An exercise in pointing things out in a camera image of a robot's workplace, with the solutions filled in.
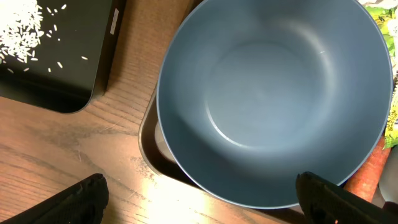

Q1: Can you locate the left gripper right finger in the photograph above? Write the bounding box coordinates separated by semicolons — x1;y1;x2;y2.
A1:
295;172;397;224

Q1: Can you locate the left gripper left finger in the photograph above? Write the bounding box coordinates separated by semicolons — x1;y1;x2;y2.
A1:
2;173;109;224

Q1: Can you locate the dark blue plate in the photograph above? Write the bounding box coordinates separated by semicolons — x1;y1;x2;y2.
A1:
155;0;394;210

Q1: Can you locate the pile of white rice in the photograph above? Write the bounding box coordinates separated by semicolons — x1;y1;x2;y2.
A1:
0;0;90;74

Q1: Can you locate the orange carrot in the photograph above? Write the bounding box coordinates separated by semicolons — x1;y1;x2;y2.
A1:
344;137;391;202

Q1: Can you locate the black rectangular bin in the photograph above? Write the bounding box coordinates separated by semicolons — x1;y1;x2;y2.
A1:
1;0;126;113

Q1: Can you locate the yellow green snack wrapper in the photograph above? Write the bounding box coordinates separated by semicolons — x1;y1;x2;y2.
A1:
363;5;398;149

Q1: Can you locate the crumpled white tissue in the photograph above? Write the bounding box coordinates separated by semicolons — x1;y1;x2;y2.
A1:
357;0;398;9

